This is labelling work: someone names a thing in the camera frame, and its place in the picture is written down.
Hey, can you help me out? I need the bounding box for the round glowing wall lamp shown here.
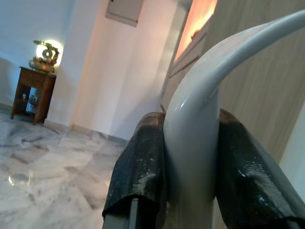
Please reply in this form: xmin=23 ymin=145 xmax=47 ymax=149
xmin=35 ymin=39 xmax=64 ymax=66

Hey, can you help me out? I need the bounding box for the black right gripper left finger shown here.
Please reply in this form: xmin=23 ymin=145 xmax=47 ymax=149
xmin=102 ymin=111 xmax=167 ymax=229

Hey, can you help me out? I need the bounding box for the beige long-handled dustpan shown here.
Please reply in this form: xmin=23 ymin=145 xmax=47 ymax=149
xmin=163 ymin=9 xmax=305 ymax=229

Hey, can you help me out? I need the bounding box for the beige wood grain door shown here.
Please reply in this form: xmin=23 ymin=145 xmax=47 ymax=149
xmin=161 ymin=0 xmax=305 ymax=172

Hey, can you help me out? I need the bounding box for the dark wooden side table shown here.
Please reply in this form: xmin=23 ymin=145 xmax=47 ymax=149
xmin=10 ymin=66 xmax=58 ymax=125

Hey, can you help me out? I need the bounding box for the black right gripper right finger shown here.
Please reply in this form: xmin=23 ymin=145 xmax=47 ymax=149
xmin=218 ymin=108 xmax=305 ymax=229

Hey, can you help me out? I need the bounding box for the grey wall panel cover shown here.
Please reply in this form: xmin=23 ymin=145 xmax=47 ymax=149
xmin=105 ymin=0 xmax=144 ymax=28

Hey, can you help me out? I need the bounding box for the plant ornament in bowl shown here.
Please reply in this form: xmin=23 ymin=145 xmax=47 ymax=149
xmin=28 ymin=40 xmax=60 ymax=73

